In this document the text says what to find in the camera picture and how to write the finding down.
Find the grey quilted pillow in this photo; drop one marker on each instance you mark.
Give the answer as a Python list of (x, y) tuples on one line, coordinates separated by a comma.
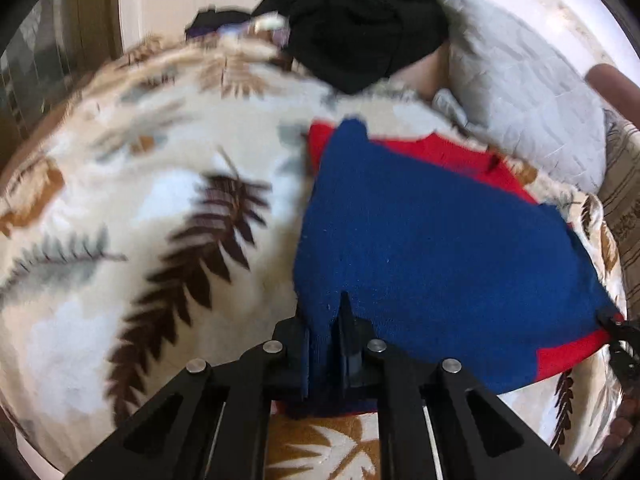
[(525, 85)]

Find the leaf print fleece blanket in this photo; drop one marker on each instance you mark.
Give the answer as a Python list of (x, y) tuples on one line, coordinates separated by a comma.
[(150, 135)]

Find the red and blue knit garment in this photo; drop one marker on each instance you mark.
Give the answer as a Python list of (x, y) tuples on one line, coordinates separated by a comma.
[(425, 240)]

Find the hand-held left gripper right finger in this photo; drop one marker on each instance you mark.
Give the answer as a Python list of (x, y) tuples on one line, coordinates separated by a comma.
[(351, 355)]

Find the beige pillow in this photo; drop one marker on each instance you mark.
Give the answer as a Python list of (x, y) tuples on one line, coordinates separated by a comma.
[(425, 72)]

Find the black cloth pile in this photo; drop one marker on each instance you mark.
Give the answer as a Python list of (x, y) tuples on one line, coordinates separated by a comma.
[(360, 25)]

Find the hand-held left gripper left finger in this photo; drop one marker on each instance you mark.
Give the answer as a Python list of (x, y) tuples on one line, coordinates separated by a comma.
[(294, 360)]

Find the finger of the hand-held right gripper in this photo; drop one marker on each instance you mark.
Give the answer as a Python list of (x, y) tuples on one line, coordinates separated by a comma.
[(620, 345)]

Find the striped beige cloth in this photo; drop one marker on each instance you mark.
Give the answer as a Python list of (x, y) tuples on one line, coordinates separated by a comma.
[(622, 200)]

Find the dark purple clothes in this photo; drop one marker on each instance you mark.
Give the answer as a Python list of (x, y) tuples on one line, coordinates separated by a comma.
[(220, 22)]

